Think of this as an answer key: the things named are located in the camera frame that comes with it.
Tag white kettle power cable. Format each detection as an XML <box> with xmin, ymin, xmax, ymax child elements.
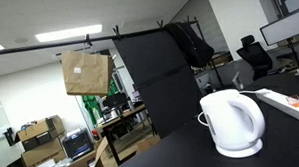
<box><xmin>196</xmin><ymin>110</ymin><xmax>211</xmax><ymax>128</ymax></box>

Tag white electric kettle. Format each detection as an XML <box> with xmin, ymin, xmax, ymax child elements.
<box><xmin>200</xmin><ymin>89</ymin><xmax>265</xmax><ymax>158</ymax></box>

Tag black office chair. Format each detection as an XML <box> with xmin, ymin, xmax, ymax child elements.
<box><xmin>237</xmin><ymin>35</ymin><xmax>272</xmax><ymax>80</ymax></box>

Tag wooden desk with black legs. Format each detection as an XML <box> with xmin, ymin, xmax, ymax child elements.
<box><xmin>100</xmin><ymin>104</ymin><xmax>147</xmax><ymax>166</ymax></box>

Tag black 3D printer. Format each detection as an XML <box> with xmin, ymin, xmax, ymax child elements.
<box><xmin>62</xmin><ymin>128</ymin><xmax>93</xmax><ymax>161</ymax></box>

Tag white monitor back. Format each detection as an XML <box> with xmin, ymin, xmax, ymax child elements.
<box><xmin>259</xmin><ymin>11</ymin><xmax>299</xmax><ymax>46</ymax></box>

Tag brown paper bag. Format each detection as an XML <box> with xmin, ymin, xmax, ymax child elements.
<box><xmin>61</xmin><ymin>51</ymin><xmax>113</xmax><ymax>96</ymax></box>

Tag white power strip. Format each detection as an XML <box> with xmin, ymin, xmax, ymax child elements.
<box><xmin>255</xmin><ymin>88</ymin><xmax>299</xmax><ymax>120</ymax></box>

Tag lower cardboard box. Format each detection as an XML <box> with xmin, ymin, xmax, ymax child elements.
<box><xmin>22</xmin><ymin>138</ymin><xmax>66</xmax><ymax>167</ymax></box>

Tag green cloth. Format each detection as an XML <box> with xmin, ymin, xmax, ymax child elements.
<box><xmin>82</xmin><ymin>80</ymin><xmax>118</xmax><ymax>126</ymax></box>

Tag black horizontal rail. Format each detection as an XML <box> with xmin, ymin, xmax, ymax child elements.
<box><xmin>0</xmin><ymin>20</ymin><xmax>170</xmax><ymax>55</ymax></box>

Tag cardboard box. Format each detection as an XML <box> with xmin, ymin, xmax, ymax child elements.
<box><xmin>14</xmin><ymin>115</ymin><xmax>65</xmax><ymax>151</ymax></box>
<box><xmin>22</xmin><ymin>138</ymin><xmax>66</xmax><ymax>167</ymax></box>

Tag upper cardboard box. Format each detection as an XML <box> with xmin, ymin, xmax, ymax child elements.
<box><xmin>14</xmin><ymin>115</ymin><xmax>65</xmax><ymax>151</ymax></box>

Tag black backdrop panel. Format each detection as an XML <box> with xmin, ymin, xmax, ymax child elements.
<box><xmin>114</xmin><ymin>31</ymin><xmax>202</xmax><ymax>138</ymax></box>

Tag black hanging backpack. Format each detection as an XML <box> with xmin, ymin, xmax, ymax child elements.
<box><xmin>164</xmin><ymin>22</ymin><xmax>214</xmax><ymax>67</ymax></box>

